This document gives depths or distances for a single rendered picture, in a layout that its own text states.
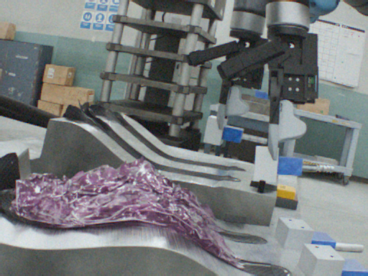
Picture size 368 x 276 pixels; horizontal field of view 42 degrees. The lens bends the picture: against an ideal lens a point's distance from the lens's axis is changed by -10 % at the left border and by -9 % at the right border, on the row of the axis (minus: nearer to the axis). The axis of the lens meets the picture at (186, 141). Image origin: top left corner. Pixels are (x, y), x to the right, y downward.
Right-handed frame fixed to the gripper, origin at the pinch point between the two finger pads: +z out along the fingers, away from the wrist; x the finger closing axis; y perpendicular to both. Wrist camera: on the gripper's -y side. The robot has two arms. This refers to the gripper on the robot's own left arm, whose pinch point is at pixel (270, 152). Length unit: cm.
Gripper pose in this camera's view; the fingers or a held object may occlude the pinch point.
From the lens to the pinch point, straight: 82.1
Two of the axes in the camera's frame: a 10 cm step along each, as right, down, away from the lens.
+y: 9.8, 0.6, -1.7
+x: 1.7, 0.5, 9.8
